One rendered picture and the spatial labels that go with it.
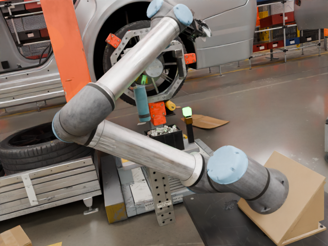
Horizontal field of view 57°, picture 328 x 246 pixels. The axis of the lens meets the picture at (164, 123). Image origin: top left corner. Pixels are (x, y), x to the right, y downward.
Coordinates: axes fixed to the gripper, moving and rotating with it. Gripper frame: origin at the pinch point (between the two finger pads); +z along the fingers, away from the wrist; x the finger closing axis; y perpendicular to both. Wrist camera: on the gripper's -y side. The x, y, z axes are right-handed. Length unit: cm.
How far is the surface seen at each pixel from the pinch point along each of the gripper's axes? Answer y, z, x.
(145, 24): -59, 4, -54
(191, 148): 46, 11, -39
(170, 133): 39, -2, -39
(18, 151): 22, -58, -125
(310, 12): -158, 231, -9
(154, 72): -19, 9, -59
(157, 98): -17, 28, -81
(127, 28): -56, -7, -62
